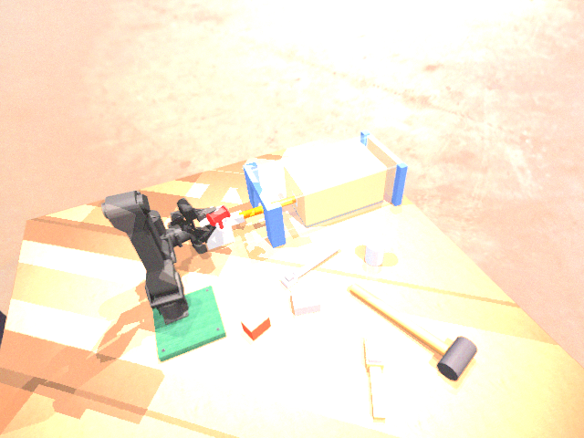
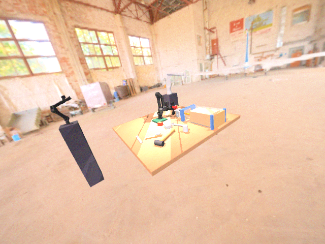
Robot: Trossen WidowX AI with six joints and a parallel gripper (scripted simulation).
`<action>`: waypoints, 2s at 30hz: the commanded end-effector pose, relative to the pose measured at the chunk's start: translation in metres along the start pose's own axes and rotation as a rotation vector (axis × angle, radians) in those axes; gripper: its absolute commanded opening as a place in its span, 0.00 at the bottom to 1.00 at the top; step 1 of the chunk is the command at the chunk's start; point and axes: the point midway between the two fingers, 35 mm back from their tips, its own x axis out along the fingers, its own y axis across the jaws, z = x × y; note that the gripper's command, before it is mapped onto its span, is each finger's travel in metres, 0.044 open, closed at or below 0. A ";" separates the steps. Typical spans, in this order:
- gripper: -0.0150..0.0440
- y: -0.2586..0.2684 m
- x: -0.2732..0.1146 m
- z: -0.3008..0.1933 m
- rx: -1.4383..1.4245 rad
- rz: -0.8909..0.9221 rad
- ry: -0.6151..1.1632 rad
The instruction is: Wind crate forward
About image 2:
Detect mallet with grey head and wooden handle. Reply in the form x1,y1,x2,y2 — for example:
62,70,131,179
154,129,175,146

